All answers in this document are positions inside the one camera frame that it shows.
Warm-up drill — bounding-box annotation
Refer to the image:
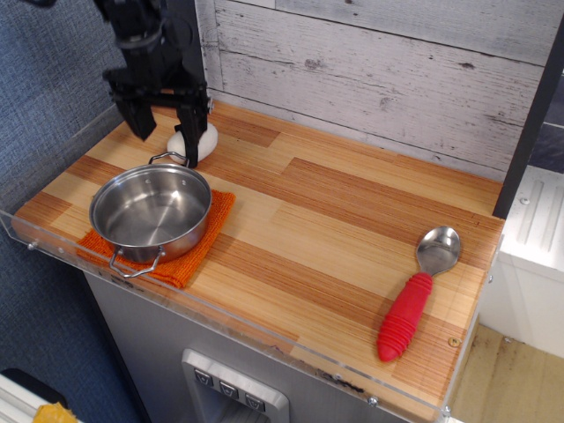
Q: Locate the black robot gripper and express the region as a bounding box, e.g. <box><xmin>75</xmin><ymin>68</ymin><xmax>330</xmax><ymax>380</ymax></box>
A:
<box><xmin>103</xmin><ymin>37</ymin><xmax>211</xmax><ymax>168</ymax></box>

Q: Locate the white egg with black band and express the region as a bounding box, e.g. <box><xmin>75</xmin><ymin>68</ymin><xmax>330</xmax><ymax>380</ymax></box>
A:
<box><xmin>167</xmin><ymin>123</ymin><xmax>219</xmax><ymax>164</ymax></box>

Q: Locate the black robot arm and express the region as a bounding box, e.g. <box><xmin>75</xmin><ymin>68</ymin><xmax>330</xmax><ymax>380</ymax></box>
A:
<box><xmin>95</xmin><ymin>1</ymin><xmax>210</xmax><ymax>168</ymax></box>

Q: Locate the stainless steel pot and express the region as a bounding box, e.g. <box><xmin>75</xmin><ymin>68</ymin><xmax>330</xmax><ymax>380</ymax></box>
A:
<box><xmin>89</xmin><ymin>152</ymin><xmax>213</xmax><ymax>278</ymax></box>

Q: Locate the orange cloth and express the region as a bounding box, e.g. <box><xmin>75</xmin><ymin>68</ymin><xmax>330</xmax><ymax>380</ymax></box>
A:
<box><xmin>78</xmin><ymin>189</ymin><xmax>236</xmax><ymax>289</ymax></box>

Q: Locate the clear acrylic table guard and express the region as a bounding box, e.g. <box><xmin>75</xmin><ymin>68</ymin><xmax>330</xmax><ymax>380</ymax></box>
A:
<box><xmin>3</xmin><ymin>203</ymin><xmax>503</xmax><ymax>422</ymax></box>

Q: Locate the grey toy fridge cabinet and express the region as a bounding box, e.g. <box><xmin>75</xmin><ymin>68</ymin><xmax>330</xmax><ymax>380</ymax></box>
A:
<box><xmin>83</xmin><ymin>271</ymin><xmax>411</xmax><ymax>423</ymax></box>

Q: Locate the silver dispenser panel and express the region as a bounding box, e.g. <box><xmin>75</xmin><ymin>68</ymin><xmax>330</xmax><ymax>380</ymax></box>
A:
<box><xmin>182</xmin><ymin>349</ymin><xmax>290</xmax><ymax>422</ymax></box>

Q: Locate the yellow black object bottom left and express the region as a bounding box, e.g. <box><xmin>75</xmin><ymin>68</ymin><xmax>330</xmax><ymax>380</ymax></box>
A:
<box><xmin>1</xmin><ymin>368</ymin><xmax>80</xmax><ymax>422</ymax></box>

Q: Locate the white appliance at right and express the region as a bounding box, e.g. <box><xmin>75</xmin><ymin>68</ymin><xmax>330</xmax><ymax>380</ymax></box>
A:
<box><xmin>479</xmin><ymin>166</ymin><xmax>563</xmax><ymax>357</ymax></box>

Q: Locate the black left vertical post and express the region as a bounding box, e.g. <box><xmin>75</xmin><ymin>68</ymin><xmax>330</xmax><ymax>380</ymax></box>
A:
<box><xmin>174</xmin><ymin>0</ymin><xmax>207</xmax><ymax>87</ymax></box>

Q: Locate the black vertical post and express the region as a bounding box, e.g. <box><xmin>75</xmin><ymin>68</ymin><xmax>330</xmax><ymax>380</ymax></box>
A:
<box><xmin>174</xmin><ymin>0</ymin><xmax>207</xmax><ymax>87</ymax></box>
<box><xmin>492</xmin><ymin>0</ymin><xmax>564</xmax><ymax>219</ymax></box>

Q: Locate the spoon with red handle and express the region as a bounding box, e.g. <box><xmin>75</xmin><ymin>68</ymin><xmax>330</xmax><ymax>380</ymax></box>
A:
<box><xmin>376</xmin><ymin>226</ymin><xmax>461</xmax><ymax>362</ymax></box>

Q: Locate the black right vertical post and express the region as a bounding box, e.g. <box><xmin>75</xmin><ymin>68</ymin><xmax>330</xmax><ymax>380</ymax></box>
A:
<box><xmin>492</xmin><ymin>0</ymin><xmax>564</xmax><ymax>219</ymax></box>

